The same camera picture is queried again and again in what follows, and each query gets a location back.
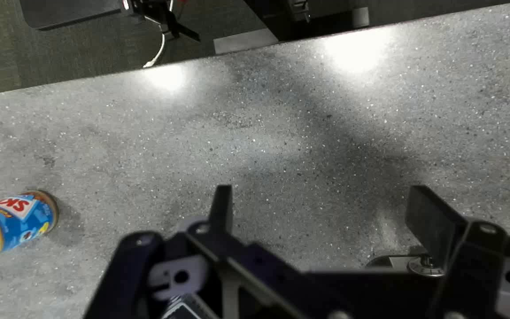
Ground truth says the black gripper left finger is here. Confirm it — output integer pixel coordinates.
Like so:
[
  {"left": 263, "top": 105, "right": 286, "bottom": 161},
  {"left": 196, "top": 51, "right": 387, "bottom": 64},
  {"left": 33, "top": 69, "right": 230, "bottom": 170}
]
[{"left": 83, "top": 184, "right": 304, "bottom": 319}]

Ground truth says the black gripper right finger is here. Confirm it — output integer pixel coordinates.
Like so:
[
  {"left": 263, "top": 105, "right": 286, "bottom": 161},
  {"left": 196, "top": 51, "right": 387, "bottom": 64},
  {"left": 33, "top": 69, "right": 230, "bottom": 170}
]
[{"left": 405, "top": 184, "right": 510, "bottom": 319}]

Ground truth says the black tripod stand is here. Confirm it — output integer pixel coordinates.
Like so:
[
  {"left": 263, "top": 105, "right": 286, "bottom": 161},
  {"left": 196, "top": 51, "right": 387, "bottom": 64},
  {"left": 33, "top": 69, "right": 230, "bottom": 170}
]
[{"left": 125, "top": 0, "right": 201, "bottom": 44}]

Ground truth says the peanut butter jar blue label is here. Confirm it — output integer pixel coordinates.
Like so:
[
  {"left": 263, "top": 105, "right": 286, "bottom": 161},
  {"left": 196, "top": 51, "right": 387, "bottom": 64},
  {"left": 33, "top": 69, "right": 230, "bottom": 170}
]
[{"left": 0, "top": 188, "right": 60, "bottom": 284}]

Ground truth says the black equipment base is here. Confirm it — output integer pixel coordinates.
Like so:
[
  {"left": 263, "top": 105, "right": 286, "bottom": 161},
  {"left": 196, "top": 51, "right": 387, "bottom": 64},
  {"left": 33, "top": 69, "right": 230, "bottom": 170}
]
[{"left": 242, "top": 0, "right": 371, "bottom": 44}]

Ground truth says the white cable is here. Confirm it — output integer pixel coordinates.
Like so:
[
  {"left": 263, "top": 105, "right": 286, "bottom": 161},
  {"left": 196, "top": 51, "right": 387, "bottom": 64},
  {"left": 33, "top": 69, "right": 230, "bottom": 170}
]
[{"left": 141, "top": 14, "right": 168, "bottom": 71}]

